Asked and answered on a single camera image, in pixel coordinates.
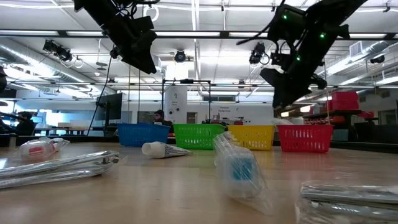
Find green plastic basket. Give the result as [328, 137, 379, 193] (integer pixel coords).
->
[172, 123, 226, 151]

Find white cable ring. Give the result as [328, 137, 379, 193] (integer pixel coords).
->
[142, 4, 160, 23]

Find round black overhead camera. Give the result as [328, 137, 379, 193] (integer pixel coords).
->
[174, 49, 187, 63]

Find black monitor on stand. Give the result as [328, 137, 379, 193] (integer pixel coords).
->
[95, 92, 124, 138]

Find blue plastic basket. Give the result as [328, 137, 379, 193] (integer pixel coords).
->
[117, 123, 171, 147]

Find black overhead camera with cable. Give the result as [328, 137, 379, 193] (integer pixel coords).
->
[42, 39, 73, 62]
[248, 42, 271, 67]

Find person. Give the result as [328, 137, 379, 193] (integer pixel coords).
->
[14, 111, 37, 136]
[153, 109, 175, 135]

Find red plastic basket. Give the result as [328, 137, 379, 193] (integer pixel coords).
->
[276, 124, 334, 154]

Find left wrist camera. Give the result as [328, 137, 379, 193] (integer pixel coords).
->
[132, 15, 155, 32]

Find dark storage shelf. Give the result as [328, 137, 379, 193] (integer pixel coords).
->
[303, 109, 379, 126]

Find black hanging cable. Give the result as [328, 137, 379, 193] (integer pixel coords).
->
[86, 55, 113, 137]

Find dark cabinet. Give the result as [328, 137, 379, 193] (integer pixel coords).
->
[354, 121, 398, 144]

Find black equipment box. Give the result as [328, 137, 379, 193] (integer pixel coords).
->
[104, 124, 119, 138]

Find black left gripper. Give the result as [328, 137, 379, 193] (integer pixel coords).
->
[104, 18, 158, 75]

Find red dental floss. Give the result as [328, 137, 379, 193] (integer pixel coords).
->
[18, 136, 71, 162]

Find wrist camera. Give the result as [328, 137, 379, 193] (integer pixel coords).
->
[132, 15, 155, 32]
[269, 52, 290, 73]

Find yellow plastic basket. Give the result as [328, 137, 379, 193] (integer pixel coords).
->
[228, 124, 276, 151]

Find red storage bins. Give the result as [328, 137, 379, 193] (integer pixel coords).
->
[325, 90, 361, 111]

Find teal toothbrush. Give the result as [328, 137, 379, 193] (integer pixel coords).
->
[213, 130, 277, 215]

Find thin black frame stand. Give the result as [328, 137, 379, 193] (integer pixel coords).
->
[160, 78, 212, 124]

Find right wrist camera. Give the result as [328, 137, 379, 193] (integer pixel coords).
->
[269, 52, 290, 73]

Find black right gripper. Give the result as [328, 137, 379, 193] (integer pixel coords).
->
[259, 58, 328, 109]

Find white toothpaste tube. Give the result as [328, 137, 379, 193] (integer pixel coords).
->
[141, 141, 193, 159]

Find silver razor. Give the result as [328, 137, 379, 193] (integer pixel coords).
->
[295, 182, 398, 224]
[0, 150, 121, 190]

